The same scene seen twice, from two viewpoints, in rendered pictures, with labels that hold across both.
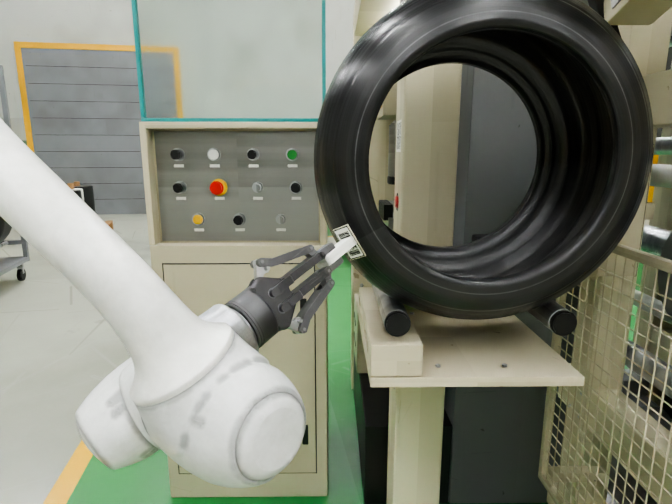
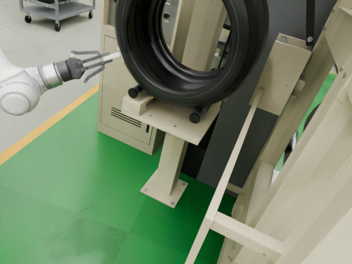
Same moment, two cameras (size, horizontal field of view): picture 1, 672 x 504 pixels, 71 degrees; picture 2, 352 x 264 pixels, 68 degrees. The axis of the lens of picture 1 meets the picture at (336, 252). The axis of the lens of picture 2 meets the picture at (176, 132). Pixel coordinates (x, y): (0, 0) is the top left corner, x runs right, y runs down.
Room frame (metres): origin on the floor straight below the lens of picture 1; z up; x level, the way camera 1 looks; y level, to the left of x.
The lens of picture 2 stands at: (-0.11, -0.57, 1.41)
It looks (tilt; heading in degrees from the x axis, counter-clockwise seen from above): 34 degrees down; 16
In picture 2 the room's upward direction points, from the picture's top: 14 degrees clockwise
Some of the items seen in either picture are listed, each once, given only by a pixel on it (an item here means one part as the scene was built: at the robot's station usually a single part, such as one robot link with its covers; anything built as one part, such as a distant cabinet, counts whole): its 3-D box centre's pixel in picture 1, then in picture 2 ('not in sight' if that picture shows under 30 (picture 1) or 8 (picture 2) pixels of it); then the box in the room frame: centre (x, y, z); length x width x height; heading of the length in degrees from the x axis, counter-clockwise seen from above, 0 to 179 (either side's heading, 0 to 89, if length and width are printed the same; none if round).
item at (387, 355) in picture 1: (384, 323); (150, 92); (0.92, -0.10, 0.83); 0.36 x 0.09 x 0.06; 1
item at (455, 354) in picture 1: (451, 339); (175, 109); (0.92, -0.24, 0.80); 0.37 x 0.36 x 0.02; 91
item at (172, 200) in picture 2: not in sight; (165, 186); (1.17, -0.22, 0.01); 0.27 x 0.27 x 0.02; 1
